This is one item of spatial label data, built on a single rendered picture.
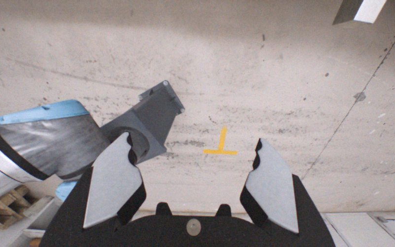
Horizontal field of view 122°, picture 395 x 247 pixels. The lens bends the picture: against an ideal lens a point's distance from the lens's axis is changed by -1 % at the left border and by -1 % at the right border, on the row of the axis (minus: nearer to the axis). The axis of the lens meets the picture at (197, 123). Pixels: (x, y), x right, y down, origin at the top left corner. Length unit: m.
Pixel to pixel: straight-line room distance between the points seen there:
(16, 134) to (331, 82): 1.77
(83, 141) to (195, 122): 0.93
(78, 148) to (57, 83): 1.26
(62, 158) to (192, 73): 0.90
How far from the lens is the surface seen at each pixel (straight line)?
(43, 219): 2.96
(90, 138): 0.43
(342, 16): 0.30
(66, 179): 0.48
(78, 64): 1.43
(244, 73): 1.13
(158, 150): 0.63
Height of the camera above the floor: 1.05
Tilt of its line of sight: 62 degrees down
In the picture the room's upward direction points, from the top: 180 degrees counter-clockwise
